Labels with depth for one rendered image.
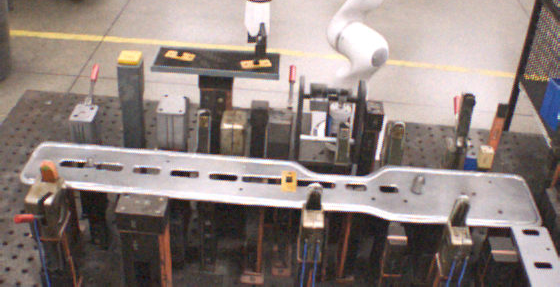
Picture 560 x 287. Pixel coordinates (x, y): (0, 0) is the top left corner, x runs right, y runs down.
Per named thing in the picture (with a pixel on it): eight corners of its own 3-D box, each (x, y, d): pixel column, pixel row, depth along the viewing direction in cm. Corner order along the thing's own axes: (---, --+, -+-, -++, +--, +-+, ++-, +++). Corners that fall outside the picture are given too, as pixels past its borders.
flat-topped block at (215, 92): (198, 193, 216) (198, 69, 192) (201, 178, 223) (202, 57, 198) (229, 195, 216) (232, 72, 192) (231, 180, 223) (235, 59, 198)
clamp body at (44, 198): (38, 310, 170) (14, 205, 150) (54, 271, 182) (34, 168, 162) (76, 314, 170) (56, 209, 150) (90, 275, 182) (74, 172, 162)
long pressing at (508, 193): (12, 190, 165) (11, 185, 164) (40, 141, 184) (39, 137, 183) (545, 230, 167) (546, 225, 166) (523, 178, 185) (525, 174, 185)
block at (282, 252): (271, 275, 188) (277, 196, 172) (273, 244, 198) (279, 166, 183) (290, 277, 188) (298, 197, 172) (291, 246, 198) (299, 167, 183)
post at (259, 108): (245, 218, 208) (250, 107, 186) (246, 208, 212) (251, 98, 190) (261, 219, 208) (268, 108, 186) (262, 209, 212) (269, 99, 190)
